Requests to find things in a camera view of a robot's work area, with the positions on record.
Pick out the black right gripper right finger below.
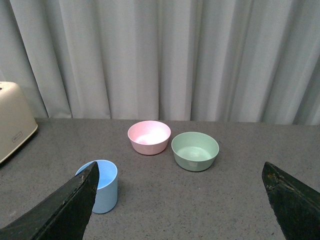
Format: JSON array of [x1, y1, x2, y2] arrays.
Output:
[[261, 162, 320, 240]]

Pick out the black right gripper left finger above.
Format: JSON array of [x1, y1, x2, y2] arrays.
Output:
[[0, 162, 99, 240]]

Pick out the light blue plastic cup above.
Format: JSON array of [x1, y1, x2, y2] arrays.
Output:
[[74, 159, 118, 215]]

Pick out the cream white toaster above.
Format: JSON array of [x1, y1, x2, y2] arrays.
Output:
[[0, 81, 38, 162]]

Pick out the pink plastic bowl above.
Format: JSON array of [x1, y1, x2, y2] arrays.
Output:
[[127, 120, 171, 156]]

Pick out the green plastic bowl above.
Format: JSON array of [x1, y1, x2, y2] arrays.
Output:
[[171, 131, 220, 172]]

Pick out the white pleated curtain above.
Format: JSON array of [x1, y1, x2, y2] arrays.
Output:
[[0, 0, 320, 125]]

